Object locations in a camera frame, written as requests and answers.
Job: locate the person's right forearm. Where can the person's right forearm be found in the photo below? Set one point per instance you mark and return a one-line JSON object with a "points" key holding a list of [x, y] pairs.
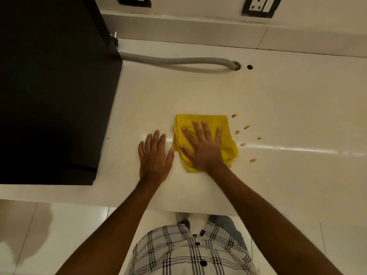
{"points": [[266, 223]]}

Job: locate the blue jeans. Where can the blue jeans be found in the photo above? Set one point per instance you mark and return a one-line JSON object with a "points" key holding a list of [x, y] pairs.
{"points": [[226, 226]]}

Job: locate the person's right little finger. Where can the person's right little finger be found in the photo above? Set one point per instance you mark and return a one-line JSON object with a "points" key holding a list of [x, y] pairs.
{"points": [[218, 136]]}

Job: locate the person's right thumb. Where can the person's right thumb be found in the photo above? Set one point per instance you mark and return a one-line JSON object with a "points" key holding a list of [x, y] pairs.
{"points": [[187, 153]]}

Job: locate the yellow cleaning cloth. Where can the yellow cleaning cloth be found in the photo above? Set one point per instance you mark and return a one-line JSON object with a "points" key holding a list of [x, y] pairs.
{"points": [[229, 143]]}

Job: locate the person's left hand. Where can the person's left hand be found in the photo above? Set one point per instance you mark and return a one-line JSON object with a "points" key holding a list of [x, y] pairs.
{"points": [[154, 163]]}

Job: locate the person's left middle finger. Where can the person's left middle finger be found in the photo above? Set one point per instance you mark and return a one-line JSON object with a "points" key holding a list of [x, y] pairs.
{"points": [[155, 140]]}

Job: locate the person's right middle finger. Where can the person's right middle finger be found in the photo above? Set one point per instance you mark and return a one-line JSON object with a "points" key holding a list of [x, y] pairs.
{"points": [[198, 131]]}

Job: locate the black framed wall socket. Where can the black framed wall socket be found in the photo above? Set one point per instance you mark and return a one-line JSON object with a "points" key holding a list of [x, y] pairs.
{"points": [[134, 0], [261, 5]]}

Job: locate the person's left thumb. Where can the person's left thumb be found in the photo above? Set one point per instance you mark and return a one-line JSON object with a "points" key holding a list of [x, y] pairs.
{"points": [[170, 156]]}

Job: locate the white checked shirt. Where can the white checked shirt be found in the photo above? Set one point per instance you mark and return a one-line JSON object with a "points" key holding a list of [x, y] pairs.
{"points": [[183, 252]]}

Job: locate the person's right hand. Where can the person's right hand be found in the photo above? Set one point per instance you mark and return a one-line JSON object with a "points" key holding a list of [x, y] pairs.
{"points": [[208, 153]]}

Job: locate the person's left little finger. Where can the person's left little finger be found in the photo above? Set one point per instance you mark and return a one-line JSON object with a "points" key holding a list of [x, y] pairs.
{"points": [[141, 148]]}

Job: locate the person's left forearm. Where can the person's left forearm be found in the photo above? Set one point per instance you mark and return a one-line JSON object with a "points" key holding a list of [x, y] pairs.
{"points": [[114, 229]]}

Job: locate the group of brown spill spots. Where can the group of brown spill spots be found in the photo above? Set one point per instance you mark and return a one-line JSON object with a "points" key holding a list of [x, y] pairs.
{"points": [[247, 127]]}

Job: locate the black box appliance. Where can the black box appliance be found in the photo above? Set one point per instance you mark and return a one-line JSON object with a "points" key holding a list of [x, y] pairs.
{"points": [[51, 88]]}

